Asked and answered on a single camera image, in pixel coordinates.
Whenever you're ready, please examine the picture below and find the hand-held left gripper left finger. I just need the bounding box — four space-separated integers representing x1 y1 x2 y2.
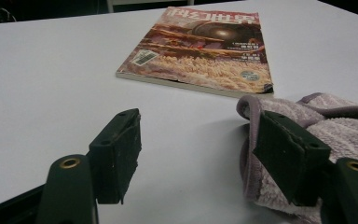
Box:
88 107 143 205

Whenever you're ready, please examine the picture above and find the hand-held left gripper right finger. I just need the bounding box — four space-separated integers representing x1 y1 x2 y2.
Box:
253 110 332 207

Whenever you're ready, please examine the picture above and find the purple striped towel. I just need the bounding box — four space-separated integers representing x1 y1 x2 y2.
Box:
236 91 358 224

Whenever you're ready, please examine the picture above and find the magazine with glossy cover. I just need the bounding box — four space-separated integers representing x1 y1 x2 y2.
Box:
115 6 275 100

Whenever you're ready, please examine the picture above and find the wooden table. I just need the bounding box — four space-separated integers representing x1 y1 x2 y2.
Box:
0 0 358 224

